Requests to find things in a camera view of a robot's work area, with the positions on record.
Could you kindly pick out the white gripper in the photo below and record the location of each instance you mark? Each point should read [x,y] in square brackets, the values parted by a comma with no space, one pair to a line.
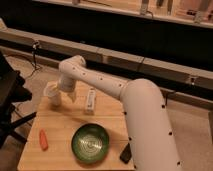
[67,84]

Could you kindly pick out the white ceramic cup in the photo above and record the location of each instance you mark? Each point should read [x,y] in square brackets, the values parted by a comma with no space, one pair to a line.
[52,92]

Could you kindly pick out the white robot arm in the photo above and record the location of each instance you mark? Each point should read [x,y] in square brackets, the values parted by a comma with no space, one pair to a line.
[152,140]

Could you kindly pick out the green ceramic bowl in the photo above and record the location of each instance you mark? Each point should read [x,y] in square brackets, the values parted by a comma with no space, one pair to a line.
[90,143]

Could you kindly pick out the white remote controller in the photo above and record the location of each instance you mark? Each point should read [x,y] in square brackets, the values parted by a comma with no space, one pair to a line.
[90,101]

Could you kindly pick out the orange carrot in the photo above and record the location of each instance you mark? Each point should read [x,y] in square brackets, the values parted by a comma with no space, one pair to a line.
[43,140]

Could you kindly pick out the black office chair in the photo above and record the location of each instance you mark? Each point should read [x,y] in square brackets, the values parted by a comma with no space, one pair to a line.
[11,90]

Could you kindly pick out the black rectangular device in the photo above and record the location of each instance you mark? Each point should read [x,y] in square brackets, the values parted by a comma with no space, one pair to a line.
[126,155]

